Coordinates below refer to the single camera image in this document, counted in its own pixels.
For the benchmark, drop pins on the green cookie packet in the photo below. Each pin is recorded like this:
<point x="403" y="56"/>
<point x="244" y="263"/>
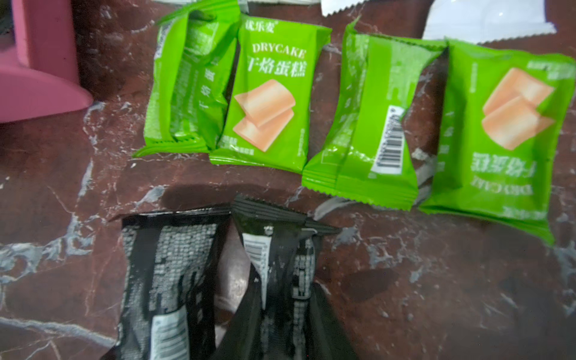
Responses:
<point x="193" y="62"/>
<point x="268" y="119"/>
<point x="365" y="157"/>
<point x="502" y="114"/>

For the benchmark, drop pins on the black cookie packet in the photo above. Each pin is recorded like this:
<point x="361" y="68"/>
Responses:
<point x="282" y="246"/>
<point x="168" y="305"/>

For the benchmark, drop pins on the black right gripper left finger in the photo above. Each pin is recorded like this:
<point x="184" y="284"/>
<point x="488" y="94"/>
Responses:
<point x="242" y="339"/>

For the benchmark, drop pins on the white cookie packet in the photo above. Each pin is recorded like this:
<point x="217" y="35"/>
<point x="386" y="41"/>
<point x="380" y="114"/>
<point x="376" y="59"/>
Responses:
<point x="330" y="7"/>
<point x="481" y="22"/>

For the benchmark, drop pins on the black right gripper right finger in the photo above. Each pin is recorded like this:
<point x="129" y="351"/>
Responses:
<point x="327" y="335"/>

